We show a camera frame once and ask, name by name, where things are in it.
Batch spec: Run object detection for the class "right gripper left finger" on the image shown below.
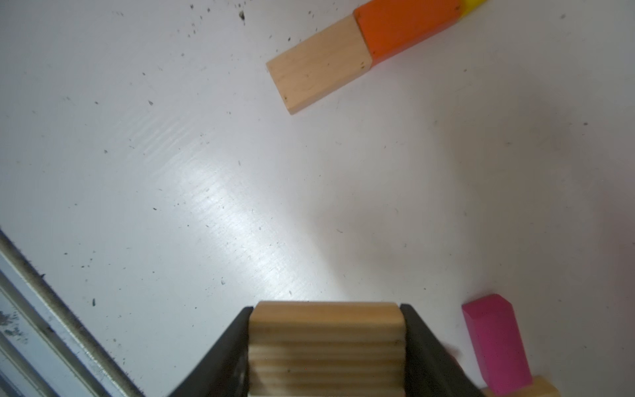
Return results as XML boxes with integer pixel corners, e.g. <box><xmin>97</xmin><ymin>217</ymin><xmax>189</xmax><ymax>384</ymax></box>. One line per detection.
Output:
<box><xmin>169</xmin><ymin>307</ymin><xmax>254</xmax><ymax>397</ymax></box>

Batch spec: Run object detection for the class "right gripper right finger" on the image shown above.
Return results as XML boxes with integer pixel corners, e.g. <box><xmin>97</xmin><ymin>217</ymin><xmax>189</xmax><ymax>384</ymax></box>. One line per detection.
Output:
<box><xmin>400</xmin><ymin>304</ymin><xmax>484</xmax><ymax>397</ymax></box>

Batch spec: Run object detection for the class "natural wood block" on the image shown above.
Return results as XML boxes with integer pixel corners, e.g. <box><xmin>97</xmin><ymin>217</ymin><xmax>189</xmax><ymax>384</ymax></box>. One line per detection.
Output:
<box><xmin>247</xmin><ymin>301</ymin><xmax>406</xmax><ymax>396</ymax></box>
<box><xmin>266</xmin><ymin>15</ymin><xmax>372</xmax><ymax>115</ymax></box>
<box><xmin>481</xmin><ymin>375</ymin><xmax>561</xmax><ymax>397</ymax></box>

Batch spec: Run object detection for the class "magenta block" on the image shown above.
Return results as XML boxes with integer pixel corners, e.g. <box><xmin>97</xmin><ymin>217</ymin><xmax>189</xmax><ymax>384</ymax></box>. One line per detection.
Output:
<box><xmin>462</xmin><ymin>294</ymin><xmax>532</xmax><ymax>395</ymax></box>

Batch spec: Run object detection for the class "orange block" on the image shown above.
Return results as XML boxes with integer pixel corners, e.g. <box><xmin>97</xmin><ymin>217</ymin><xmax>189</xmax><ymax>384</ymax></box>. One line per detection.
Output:
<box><xmin>353</xmin><ymin>0</ymin><xmax>461</xmax><ymax>66</ymax></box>

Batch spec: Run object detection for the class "natural wood block in pile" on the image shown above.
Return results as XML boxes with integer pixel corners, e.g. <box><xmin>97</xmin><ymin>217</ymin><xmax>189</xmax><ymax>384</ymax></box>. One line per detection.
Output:
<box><xmin>481</xmin><ymin>375</ymin><xmax>561</xmax><ymax>397</ymax></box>

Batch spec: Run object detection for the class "yellow block in row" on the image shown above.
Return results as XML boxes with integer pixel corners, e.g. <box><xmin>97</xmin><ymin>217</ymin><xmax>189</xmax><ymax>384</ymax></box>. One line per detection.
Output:
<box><xmin>460</xmin><ymin>0</ymin><xmax>487</xmax><ymax>18</ymax></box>

